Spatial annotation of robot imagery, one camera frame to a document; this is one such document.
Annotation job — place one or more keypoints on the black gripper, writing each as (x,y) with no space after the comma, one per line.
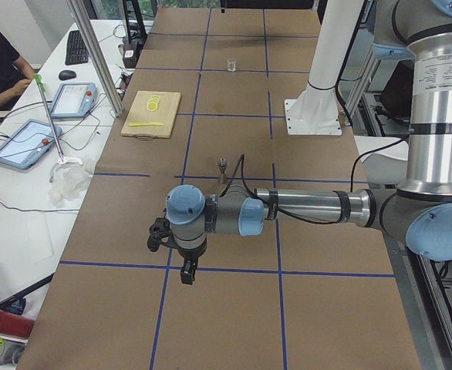
(190,253)

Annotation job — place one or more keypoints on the steel jigger measuring cup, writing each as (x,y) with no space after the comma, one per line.
(222,164)

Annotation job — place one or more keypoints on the small clear glass beaker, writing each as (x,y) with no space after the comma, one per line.
(231,64)

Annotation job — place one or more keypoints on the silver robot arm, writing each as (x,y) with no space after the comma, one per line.
(418,213)

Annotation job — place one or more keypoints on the crumpled white plastic wrap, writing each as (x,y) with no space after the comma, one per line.
(69,177)

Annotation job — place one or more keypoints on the yellow plastic knife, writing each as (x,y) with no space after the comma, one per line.
(151,123)

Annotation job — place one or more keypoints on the bamboo cutting board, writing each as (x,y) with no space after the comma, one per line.
(166,113)

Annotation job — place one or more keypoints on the lemon slice nearest board edge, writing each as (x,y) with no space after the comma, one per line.
(151,109)

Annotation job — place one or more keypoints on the near blue teach pendant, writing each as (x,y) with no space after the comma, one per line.
(27,145)

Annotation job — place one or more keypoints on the blue teach pendant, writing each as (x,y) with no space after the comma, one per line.
(73,100)
(27,145)

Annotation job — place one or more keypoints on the far blue teach pendant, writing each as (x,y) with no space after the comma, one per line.
(73,100)

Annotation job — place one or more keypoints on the black box with label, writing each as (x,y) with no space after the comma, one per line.
(131,53)

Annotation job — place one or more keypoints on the black computer mouse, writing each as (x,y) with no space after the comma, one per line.
(67,74)

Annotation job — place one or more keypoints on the black keyboard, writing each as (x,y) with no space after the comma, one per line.
(76,50)

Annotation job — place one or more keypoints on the white plastic chair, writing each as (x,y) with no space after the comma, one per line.
(386,166)

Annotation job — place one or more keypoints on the green handled reacher grabber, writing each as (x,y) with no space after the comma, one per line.
(50,119)

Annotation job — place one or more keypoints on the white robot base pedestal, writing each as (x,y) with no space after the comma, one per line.
(315,111)

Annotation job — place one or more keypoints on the aluminium frame post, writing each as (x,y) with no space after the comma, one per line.
(81,17)

